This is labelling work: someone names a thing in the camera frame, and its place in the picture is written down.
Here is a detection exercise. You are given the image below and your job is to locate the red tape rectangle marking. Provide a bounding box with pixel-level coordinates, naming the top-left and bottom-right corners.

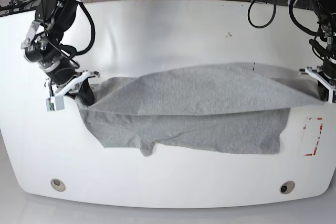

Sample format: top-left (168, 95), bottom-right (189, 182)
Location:
top-left (300, 118), bottom-right (323, 156)

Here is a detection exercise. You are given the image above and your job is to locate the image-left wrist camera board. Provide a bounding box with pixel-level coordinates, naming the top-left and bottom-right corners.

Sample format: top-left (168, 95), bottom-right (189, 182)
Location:
top-left (46, 97), bottom-right (65, 111)

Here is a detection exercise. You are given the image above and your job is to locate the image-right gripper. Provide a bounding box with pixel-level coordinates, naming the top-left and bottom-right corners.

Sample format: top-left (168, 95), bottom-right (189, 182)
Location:
top-left (299, 67), bottom-right (335, 102)

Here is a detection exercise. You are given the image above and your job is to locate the grey T-shirt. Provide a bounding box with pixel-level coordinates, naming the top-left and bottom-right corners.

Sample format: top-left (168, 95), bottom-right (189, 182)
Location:
top-left (78, 64), bottom-right (322, 156)

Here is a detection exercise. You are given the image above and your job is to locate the right table cable grommet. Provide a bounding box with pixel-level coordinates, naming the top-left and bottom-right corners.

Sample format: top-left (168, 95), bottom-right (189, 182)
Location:
top-left (279, 181), bottom-right (295, 195)

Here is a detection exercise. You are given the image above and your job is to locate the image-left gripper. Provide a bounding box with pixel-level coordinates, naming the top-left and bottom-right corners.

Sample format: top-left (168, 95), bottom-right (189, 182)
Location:
top-left (45, 70), bottom-right (100, 105)

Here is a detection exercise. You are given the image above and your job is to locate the black tripod stand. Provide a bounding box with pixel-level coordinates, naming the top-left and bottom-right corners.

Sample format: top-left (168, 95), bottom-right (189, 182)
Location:
top-left (1, 0), bottom-right (40, 17)

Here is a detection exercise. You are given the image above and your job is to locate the left table cable grommet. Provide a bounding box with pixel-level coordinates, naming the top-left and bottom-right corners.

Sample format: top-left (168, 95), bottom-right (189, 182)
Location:
top-left (50, 178), bottom-right (66, 192)

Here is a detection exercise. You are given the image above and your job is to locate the table cable grommet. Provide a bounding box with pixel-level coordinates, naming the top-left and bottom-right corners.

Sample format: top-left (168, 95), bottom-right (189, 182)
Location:
top-left (279, 181), bottom-right (295, 195)
top-left (50, 178), bottom-right (66, 192)

